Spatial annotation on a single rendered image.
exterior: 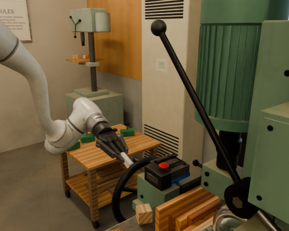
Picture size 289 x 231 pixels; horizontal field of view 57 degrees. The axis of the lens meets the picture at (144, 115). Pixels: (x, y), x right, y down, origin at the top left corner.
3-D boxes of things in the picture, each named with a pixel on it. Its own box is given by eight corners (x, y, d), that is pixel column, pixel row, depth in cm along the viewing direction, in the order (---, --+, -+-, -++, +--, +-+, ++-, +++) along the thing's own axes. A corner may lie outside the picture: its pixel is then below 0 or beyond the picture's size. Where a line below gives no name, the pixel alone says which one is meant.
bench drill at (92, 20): (102, 139, 352) (95, 11, 303) (130, 156, 307) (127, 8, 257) (68, 149, 324) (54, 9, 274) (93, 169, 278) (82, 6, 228)
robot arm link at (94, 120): (105, 111, 117) (112, 118, 114) (102, 127, 122) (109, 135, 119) (86, 115, 112) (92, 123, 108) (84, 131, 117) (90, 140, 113)
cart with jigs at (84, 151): (122, 172, 273) (120, 112, 253) (159, 198, 231) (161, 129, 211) (60, 196, 233) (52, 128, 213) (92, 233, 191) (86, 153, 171)
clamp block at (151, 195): (169, 183, 97) (169, 161, 94) (197, 202, 86) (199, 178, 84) (136, 198, 88) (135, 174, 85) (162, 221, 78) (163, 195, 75)
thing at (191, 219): (228, 207, 79) (230, 191, 78) (232, 210, 78) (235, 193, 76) (186, 233, 69) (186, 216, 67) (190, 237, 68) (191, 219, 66)
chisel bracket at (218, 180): (216, 183, 76) (218, 156, 74) (262, 208, 66) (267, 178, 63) (198, 192, 72) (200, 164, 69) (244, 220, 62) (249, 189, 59)
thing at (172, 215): (214, 203, 81) (215, 188, 79) (219, 206, 80) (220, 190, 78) (168, 230, 70) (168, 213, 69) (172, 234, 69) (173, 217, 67)
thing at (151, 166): (169, 163, 92) (169, 149, 91) (192, 177, 84) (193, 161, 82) (138, 175, 85) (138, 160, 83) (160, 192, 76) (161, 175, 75)
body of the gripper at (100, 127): (92, 124, 109) (103, 138, 104) (110, 120, 114) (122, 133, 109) (91, 138, 113) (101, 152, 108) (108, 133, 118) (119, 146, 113)
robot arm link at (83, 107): (109, 118, 122) (88, 138, 121) (94, 100, 131) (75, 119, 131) (97, 107, 113) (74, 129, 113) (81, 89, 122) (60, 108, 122)
